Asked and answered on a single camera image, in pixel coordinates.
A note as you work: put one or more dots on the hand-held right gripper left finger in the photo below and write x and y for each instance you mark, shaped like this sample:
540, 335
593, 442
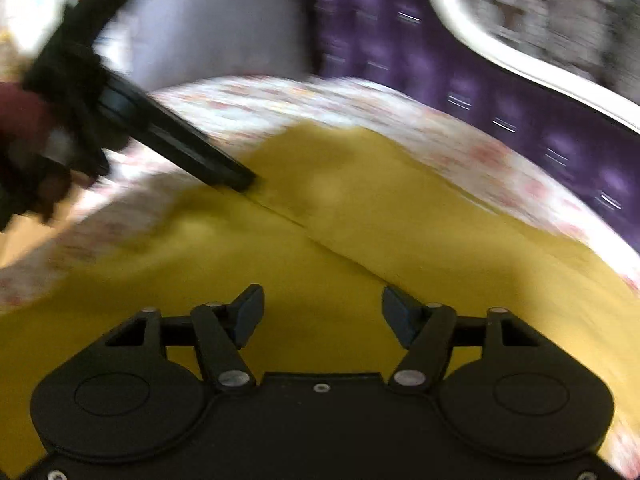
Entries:
249, 307

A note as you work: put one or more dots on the person's left forearm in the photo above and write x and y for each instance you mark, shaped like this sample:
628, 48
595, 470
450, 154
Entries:
22, 115

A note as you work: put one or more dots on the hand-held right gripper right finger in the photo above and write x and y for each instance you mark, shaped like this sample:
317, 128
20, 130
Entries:
397, 310

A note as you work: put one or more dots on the yellow cloth garment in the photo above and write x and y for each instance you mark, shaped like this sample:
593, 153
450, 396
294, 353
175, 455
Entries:
320, 240

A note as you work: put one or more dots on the purple tufted headboard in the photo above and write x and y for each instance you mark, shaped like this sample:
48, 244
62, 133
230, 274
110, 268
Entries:
465, 75

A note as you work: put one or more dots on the lilac pillow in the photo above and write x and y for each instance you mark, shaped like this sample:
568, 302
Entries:
215, 20

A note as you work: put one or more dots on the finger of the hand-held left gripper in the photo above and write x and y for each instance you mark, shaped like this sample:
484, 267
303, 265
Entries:
200, 147

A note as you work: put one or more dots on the white headboard frame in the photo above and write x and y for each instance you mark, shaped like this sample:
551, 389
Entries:
505, 45

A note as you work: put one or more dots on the floral bed sheet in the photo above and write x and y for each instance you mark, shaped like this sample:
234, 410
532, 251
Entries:
350, 105

